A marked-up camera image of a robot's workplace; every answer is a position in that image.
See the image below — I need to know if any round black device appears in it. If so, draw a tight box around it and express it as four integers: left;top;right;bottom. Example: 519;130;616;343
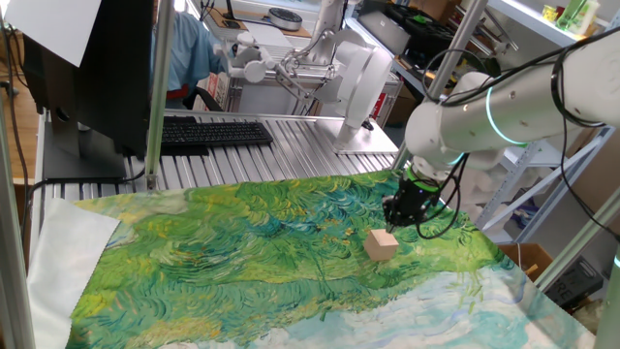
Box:
267;7;304;32

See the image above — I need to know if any painted landscape print cloth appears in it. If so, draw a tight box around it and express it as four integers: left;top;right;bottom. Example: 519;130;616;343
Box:
26;169;600;349

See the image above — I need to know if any black bag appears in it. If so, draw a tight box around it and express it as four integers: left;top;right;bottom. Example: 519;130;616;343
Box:
387;3;457;69

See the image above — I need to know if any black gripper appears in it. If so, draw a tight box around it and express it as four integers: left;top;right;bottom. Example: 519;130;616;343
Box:
382;174;438;234

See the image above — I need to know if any black plastic crate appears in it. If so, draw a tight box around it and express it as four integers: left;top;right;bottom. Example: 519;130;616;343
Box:
544;256;605;309

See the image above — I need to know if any silver robot mounting plate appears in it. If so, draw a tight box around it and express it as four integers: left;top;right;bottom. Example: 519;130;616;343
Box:
314;117;399;156

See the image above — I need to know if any green transparent container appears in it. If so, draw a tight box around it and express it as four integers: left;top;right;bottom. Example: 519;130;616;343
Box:
555;0;602;36

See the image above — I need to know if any silver aluminium case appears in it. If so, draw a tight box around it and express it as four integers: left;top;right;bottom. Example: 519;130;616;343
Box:
226;65;404;128

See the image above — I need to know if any black computer monitor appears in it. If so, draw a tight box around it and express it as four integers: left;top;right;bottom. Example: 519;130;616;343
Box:
21;0;156;180

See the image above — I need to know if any person in blue shirt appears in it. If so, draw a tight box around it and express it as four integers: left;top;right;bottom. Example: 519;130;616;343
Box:
152;9;229;111

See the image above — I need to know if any black office chair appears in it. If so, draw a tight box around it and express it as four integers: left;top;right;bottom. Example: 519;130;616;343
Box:
182;84;224;112

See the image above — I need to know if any beige fabric bag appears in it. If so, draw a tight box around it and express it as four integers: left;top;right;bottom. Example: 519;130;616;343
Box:
573;298;598;335

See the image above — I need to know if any wooden desk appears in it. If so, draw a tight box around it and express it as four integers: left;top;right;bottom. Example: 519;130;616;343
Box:
205;5;314;40

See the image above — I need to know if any white paper sheet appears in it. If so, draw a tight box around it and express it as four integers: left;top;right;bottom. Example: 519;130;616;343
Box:
3;0;103;68

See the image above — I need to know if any small wooden cube block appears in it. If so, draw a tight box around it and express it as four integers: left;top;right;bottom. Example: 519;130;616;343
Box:
362;228;400;263

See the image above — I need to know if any white red printed carton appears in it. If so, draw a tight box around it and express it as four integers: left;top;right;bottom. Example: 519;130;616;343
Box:
205;72;232;111

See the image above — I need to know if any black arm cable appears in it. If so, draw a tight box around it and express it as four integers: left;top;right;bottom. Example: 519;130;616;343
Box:
420;26;620;241

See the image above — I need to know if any black monitor cable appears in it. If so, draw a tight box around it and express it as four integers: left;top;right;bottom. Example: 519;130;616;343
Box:
18;167;146;234

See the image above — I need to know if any aluminium frame post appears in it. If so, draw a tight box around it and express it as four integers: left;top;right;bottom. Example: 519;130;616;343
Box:
143;0;176;191
535;188;620;292
390;0;490;171
0;96;38;349

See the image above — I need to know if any grey metal box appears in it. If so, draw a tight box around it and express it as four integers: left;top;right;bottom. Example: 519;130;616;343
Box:
357;10;413;55

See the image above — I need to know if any brown cardboard box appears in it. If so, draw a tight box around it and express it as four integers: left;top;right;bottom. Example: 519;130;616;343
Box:
498;241;554;282

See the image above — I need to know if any black computer keyboard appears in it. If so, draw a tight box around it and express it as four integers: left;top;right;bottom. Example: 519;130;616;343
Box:
159;115;275;157

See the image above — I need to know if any white metal shelf rack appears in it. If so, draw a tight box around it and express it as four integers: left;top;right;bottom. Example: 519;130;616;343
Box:
454;0;620;243

